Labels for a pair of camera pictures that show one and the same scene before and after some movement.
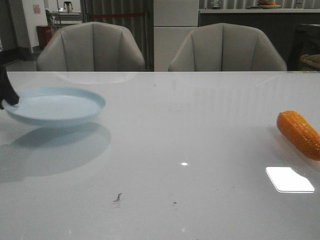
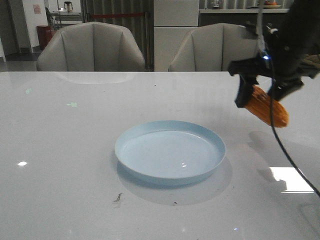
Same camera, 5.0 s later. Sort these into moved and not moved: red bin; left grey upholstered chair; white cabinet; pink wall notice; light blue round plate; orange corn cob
Moved: orange corn cob; light blue round plate
Not moved: red bin; left grey upholstered chair; pink wall notice; white cabinet
